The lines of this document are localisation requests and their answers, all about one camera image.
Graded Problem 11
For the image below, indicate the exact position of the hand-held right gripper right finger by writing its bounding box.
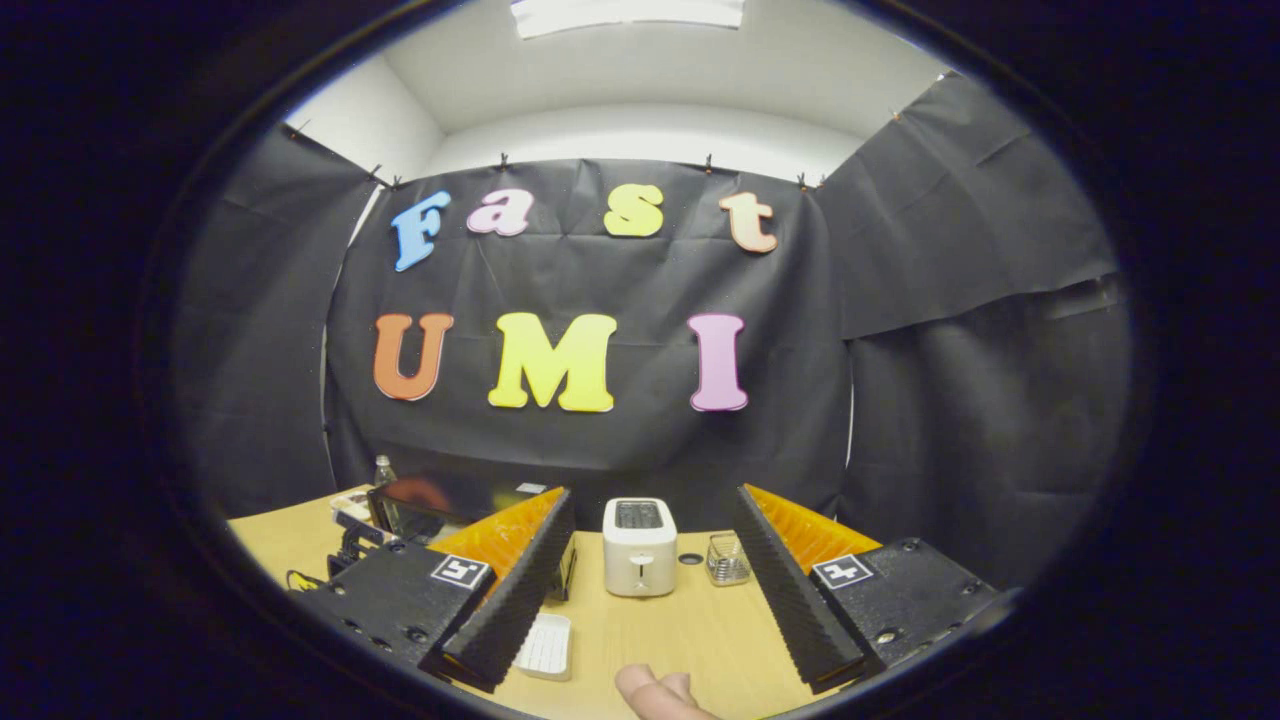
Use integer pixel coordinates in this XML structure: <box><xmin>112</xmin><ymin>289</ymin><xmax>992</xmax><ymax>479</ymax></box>
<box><xmin>733</xmin><ymin>483</ymin><xmax>1006</xmax><ymax>694</ymax></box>

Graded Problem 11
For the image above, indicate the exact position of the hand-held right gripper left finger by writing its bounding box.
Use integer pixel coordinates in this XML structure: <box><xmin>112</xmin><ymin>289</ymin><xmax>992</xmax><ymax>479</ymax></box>
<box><xmin>290</xmin><ymin>487</ymin><xmax>581</xmax><ymax>694</ymax></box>

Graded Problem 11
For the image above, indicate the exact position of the black electric oven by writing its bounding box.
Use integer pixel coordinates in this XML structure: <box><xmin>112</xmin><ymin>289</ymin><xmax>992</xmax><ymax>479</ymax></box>
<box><xmin>366</xmin><ymin>478</ymin><xmax>579</xmax><ymax>603</ymax></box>

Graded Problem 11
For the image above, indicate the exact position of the white plastic tray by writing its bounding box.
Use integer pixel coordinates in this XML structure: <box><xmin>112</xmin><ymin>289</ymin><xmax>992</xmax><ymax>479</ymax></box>
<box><xmin>515</xmin><ymin>612</ymin><xmax>574</xmax><ymax>683</ymax></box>

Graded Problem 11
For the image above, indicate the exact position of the white toaster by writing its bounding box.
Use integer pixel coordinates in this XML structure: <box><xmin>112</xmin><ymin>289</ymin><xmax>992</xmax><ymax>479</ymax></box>
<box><xmin>602</xmin><ymin>497</ymin><xmax>679</xmax><ymax>599</ymax></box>

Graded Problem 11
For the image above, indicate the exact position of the black backdrop cloth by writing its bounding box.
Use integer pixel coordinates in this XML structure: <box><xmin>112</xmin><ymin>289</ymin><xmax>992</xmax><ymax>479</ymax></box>
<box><xmin>170</xmin><ymin>75</ymin><xmax>1136</xmax><ymax>591</ymax></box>

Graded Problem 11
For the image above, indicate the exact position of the long ceiling light panel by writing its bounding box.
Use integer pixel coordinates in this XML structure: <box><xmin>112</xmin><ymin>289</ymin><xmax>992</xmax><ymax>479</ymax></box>
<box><xmin>510</xmin><ymin>0</ymin><xmax>746</xmax><ymax>39</ymax></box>

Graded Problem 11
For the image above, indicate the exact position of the metal wire basket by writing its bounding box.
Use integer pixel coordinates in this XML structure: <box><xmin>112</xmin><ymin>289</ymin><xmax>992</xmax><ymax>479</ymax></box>
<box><xmin>705</xmin><ymin>532</ymin><xmax>753</xmax><ymax>587</ymax></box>

